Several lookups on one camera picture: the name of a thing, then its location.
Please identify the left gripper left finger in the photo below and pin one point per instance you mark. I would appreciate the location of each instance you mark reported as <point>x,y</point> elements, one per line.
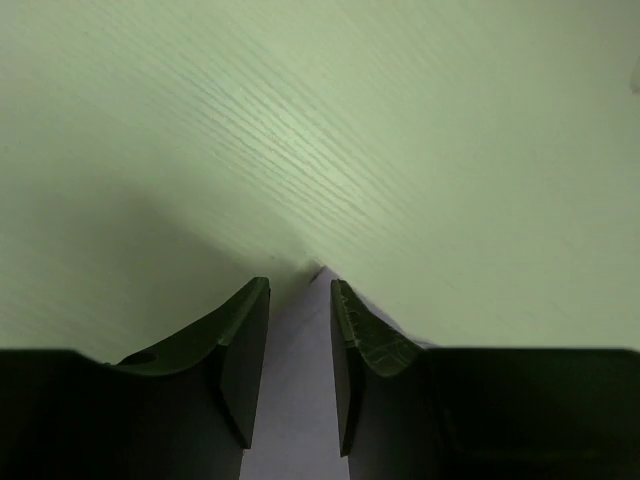
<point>183,408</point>

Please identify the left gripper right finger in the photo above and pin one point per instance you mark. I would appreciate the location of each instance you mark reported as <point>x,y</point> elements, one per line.
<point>409,412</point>

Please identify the purple t shirt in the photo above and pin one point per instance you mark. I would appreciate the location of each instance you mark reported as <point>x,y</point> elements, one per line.
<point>296,429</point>

